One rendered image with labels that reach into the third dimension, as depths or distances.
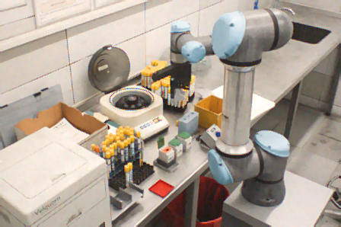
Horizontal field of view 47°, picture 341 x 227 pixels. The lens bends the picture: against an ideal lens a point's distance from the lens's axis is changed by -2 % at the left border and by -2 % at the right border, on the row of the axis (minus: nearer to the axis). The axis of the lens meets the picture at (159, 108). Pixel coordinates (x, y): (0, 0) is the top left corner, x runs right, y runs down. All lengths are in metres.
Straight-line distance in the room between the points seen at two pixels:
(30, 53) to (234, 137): 0.89
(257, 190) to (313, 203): 0.21
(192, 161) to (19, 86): 0.75
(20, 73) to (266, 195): 1.03
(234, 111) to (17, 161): 0.63
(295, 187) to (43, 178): 0.87
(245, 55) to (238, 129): 0.23
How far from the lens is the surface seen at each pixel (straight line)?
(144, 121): 1.72
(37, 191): 1.07
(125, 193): 1.37
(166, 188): 1.48
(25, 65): 1.66
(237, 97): 1.13
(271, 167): 1.30
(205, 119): 1.78
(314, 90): 3.89
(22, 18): 1.61
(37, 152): 1.20
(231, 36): 1.03
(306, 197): 1.47
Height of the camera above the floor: 1.87
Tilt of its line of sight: 31 degrees down
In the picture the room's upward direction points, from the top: 1 degrees clockwise
